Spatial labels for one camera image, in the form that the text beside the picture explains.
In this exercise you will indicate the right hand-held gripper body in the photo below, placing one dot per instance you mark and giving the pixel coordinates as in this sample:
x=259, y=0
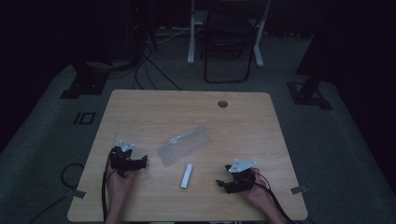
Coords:
x=241, y=180

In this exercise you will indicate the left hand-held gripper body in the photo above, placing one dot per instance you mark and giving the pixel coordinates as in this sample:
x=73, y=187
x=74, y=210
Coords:
x=120, y=160

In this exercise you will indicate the white tube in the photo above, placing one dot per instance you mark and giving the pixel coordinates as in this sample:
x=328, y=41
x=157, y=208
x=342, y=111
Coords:
x=186, y=176

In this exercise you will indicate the clear plastic bag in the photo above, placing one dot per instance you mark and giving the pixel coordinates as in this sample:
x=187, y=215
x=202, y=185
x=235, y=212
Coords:
x=186, y=144

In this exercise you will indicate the person's right hand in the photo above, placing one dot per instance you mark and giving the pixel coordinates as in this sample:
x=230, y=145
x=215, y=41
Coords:
x=258, y=191

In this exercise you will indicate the person's left hand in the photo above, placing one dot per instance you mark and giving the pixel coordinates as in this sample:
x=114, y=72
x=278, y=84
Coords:
x=120, y=186

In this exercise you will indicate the grey tape piece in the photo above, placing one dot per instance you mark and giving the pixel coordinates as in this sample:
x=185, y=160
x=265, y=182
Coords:
x=78, y=194
x=299, y=189

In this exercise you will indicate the black stand base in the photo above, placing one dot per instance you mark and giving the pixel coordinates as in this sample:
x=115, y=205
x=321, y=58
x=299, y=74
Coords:
x=308, y=95
x=85, y=84

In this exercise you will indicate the black folding chair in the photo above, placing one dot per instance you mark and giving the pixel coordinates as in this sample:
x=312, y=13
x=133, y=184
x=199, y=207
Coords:
x=229, y=43

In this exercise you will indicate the white desk leg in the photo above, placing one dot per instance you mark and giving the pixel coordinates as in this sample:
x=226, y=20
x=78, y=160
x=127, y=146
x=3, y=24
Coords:
x=191, y=37
x=259, y=46

